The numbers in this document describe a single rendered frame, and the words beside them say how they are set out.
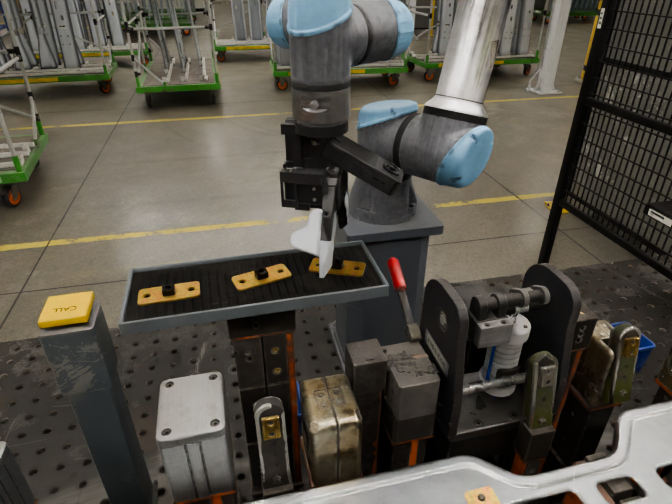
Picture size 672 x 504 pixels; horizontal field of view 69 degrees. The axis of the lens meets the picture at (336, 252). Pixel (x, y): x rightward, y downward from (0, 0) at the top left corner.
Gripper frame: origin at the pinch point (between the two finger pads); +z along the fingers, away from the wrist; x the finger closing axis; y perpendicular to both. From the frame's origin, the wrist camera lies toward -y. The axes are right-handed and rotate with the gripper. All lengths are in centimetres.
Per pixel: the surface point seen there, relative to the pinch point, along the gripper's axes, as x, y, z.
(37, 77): -511, 491, 91
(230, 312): 13.6, 12.1, 2.8
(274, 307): 11.1, 6.7, 3.0
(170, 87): -497, 299, 93
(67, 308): 17.0, 34.1, 2.7
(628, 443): 11.9, -42.6, 18.6
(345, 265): -0.5, -1.2, 2.5
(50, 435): 6, 61, 49
